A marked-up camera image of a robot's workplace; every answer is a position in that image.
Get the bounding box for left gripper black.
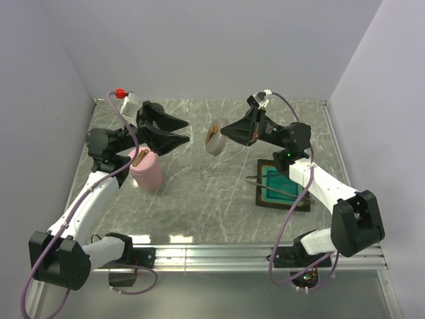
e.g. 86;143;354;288
115;101;190;156

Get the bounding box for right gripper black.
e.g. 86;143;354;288
220;106;288;149

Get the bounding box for pink round lid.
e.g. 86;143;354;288
129;147;159;174

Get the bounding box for metal serving tongs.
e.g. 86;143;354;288
245;173;300;199

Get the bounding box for pink cylindrical container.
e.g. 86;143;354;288
129;162;164;191

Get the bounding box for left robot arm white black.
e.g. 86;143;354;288
29;101;190;290

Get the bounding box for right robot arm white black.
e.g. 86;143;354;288
220;106;385;266

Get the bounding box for square black teal plate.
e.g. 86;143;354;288
252;159;303;210

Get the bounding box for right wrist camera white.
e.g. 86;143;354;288
246;89;272;110

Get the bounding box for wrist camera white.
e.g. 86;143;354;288
246;89;272;110
115;88;141;127

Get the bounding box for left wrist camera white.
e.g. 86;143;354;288
115;88;141;127

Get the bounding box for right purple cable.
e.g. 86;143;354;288
267;91;339;293

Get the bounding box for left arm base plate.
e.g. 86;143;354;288
112;247;156;268

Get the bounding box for aluminium front rail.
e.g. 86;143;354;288
89;243;389;274

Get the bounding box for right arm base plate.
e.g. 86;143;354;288
273;247;325;268

